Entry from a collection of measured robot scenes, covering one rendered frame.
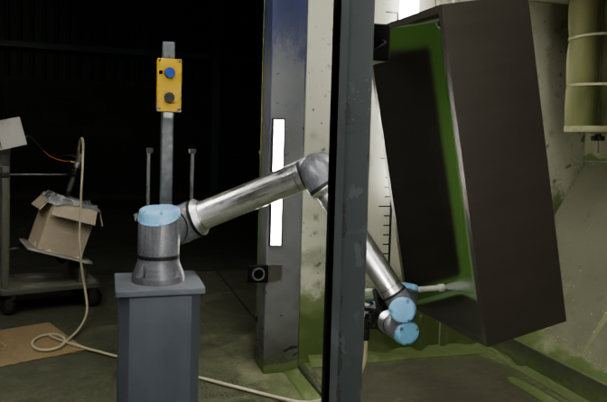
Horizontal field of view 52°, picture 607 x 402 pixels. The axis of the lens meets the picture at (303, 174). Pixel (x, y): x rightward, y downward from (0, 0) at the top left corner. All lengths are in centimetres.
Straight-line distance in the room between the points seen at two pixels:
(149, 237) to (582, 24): 236
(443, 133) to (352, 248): 176
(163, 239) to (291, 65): 123
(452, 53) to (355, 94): 109
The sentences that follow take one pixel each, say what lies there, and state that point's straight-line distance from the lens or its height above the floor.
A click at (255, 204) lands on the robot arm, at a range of 238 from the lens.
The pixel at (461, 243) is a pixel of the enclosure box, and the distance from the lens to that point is 296.
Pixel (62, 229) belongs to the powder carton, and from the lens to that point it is 447.
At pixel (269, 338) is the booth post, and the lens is 324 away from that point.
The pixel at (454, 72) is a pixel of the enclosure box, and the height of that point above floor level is 141.
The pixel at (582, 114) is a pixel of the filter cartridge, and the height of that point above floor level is 134.
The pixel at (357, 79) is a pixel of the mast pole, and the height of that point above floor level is 128.
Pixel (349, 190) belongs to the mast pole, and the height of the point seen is 108.
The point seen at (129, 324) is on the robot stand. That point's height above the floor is 52.
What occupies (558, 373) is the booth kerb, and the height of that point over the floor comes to 11.
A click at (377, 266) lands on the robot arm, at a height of 75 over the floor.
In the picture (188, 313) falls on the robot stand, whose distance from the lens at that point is 230.
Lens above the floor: 117
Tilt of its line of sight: 3 degrees down
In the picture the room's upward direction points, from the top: 2 degrees clockwise
